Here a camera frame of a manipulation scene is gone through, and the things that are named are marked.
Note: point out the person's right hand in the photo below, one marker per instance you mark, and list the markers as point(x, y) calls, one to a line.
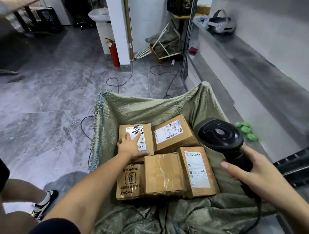
point(263, 180)

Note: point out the person's left hand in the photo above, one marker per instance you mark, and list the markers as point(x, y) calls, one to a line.
point(131, 148)

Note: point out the marker scrawl label cardboard box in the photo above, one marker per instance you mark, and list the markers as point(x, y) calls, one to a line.
point(149, 139)

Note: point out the blue header label cardboard box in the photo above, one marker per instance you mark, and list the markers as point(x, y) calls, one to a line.
point(188, 139)

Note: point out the cardboard parcel red white tape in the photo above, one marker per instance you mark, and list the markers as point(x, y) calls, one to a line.
point(205, 191)

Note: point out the black barcode scanner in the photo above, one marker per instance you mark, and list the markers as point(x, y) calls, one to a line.
point(217, 135)

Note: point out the brown cardboard box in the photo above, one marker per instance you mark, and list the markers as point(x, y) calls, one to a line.
point(202, 10)

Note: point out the person's right forearm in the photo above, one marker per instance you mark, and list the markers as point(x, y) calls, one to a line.
point(297, 212)

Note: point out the person's left forearm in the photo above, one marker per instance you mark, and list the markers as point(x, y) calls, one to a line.
point(89, 192)

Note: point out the metal shelving rack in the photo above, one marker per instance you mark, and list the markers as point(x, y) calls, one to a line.
point(253, 72)

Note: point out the person's black sleeve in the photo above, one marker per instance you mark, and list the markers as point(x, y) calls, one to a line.
point(55, 227)

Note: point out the red fire extinguisher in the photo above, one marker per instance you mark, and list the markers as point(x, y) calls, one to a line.
point(114, 55)

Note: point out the brown wooden stick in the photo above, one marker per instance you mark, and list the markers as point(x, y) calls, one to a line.
point(155, 55)

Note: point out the small red object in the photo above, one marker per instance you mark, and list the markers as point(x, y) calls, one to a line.
point(193, 50)

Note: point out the long wooden batten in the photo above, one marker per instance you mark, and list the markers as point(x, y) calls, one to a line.
point(128, 29)

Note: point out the black office chair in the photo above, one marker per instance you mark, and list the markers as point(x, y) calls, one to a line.
point(83, 23)

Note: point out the yellow wooden stand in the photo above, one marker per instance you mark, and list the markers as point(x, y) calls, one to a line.
point(179, 17)

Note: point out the black floor stand base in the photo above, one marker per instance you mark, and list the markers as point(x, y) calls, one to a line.
point(8, 72)

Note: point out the teal plastic wrapper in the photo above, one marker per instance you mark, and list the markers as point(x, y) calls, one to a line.
point(201, 20)

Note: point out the black plastic crate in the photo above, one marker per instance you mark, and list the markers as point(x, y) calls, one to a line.
point(45, 18)
point(179, 7)

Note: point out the white VR headset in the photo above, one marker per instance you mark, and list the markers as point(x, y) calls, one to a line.
point(222, 24)

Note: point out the light wooden table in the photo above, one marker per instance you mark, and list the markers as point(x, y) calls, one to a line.
point(14, 4)

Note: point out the white metal folding frame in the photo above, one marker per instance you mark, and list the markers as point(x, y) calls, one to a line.
point(141, 54)

